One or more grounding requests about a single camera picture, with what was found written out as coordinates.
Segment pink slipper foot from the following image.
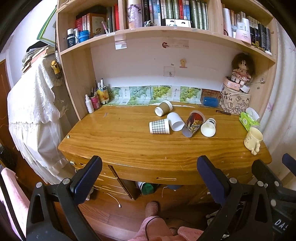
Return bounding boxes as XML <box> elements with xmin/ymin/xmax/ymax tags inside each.
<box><xmin>145</xmin><ymin>201</ymin><xmax>160</xmax><ymax>218</ymax></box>

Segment cream ceramic mug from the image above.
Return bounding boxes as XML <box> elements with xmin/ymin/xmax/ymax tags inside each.
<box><xmin>244</xmin><ymin>127</ymin><xmax>263</xmax><ymax>156</ymax></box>

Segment wooden desk with drawers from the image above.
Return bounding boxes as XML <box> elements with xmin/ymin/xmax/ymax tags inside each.
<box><xmin>59</xmin><ymin>105</ymin><xmax>272</xmax><ymax>195</ymax></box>

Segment printed canvas tote bag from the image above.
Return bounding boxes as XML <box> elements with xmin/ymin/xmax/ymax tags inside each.
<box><xmin>219</xmin><ymin>85</ymin><xmax>251</xmax><ymax>115</ymax></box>

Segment row of books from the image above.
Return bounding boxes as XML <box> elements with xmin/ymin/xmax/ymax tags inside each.
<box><xmin>140</xmin><ymin>1</ymin><xmax>209</xmax><ymax>30</ymax></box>

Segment dark cosmetic bottle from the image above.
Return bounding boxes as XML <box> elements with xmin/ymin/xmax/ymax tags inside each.
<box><xmin>67</xmin><ymin>29</ymin><xmax>76</xmax><ymax>48</ymax></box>

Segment white black print paper cup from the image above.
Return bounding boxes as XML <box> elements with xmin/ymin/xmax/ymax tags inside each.
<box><xmin>201</xmin><ymin>118</ymin><xmax>216</xmax><ymax>138</ymax></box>

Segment grey plaid paper cup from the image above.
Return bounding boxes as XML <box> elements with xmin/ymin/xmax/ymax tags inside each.
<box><xmin>149</xmin><ymin>118</ymin><xmax>170</xmax><ymax>134</ymax></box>

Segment brown sleeve paper cup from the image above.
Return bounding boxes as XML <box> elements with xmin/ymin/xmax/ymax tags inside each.
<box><xmin>154</xmin><ymin>100</ymin><xmax>173</xmax><ymax>117</ymax></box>

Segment white spray bottle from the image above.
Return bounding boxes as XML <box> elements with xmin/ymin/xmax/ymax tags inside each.
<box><xmin>85</xmin><ymin>94</ymin><xmax>94</xmax><ymax>113</ymax></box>

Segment stack of papers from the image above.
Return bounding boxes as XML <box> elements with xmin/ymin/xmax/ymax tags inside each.
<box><xmin>21</xmin><ymin>41</ymin><xmax>55</xmax><ymax>73</ymax></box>

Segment dark patterned plastic cup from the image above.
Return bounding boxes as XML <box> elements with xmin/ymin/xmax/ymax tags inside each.
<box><xmin>182</xmin><ymin>110</ymin><xmax>205</xmax><ymax>138</ymax></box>

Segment yellow juice bottle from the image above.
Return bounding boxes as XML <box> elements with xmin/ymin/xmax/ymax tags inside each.
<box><xmin>97</xmin><ymin>78</ymin><xmax>109</xmax><ymax>104</ymax></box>

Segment pink cosmetic box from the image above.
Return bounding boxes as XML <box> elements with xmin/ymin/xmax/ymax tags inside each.
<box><xmin>235</xmin><ymin>18</ymin><xmax>251</xmax><ymax>45</ymax></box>

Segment green tissue pack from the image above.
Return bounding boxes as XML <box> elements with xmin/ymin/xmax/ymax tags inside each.
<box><xmin>239</xmin><ymin>108</ymin><xmax>260</xmax><ymax>131</ymax></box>

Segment green grape picture panel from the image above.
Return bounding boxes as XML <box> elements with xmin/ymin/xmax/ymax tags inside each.
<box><xmin>108</xmin><ymin>85</ymin><xmax>202</xmax><ymax>106</ymax></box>

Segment black tube bottles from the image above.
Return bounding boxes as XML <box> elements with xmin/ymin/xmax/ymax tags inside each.
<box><xmin>249</xmin><ymin>23</ymin><xmax>273</xmax><ymax>56</ymax></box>

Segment white lace cloth cover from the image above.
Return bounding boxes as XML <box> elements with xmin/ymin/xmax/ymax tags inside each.
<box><xmin>7</xmin><ymin>55</ymin><xmax>78</xmax><ymax>184</ymax></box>

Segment blue jar on shelf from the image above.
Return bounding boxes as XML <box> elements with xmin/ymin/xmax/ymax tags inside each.
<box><xmin>78</xmin><ymin>30</ymin><xmax>90</xmax><ymax>43</ymax></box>

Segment blue plastic box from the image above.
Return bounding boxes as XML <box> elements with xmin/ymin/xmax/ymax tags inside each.
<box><xmin>202</xmin><ymin>97</ymin><xmax>219</xmax><ymax>108</ymax></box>

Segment black pen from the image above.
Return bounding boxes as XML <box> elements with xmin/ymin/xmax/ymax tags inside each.
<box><xmin>216</xmin><ymin>109</ymin><xmax>231</xmax><ymax>115</ymax></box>

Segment yellow toy figure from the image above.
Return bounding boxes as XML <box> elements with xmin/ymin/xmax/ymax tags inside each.
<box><xmin>51</xmin><ymin>60</ymin><xmax>62</xmax><ymax>79</ymax></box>

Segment black cable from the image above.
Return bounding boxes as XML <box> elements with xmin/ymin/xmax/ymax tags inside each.
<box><xmin>144</xmin><ymin>216</ymin><xmax>161</xmax><ymax>241</ymax></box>

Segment pink floral tube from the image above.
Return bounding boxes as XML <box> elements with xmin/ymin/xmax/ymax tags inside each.
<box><xmin>126</xmin><ymin>0</ymin><xmax>142</xmax><ymax>29</ymax></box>

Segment plain white paper cup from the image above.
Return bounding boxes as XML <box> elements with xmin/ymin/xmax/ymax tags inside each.
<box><xmin>167</xmin><ymin>112</ymin><xmax>185</xmax><ymax>132</ymax></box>

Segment pink trousers leg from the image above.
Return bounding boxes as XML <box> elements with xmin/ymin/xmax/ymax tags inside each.
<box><xmin>129</xmin><ymin>216</ymin><xmax>203</xmax><ymax>240</ymax></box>

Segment pink round box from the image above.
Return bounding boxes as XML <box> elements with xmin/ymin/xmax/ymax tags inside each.
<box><xmin>223</xmin><ymin>77</ymin><xmax>241</xmax><ymax>91</ymax></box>

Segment brown haired rag doll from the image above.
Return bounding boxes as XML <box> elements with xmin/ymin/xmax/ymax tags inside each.
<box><xmin>231</xmin><ymin>53</ymin><xmax>255</xmax><ymax>86</ymax></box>

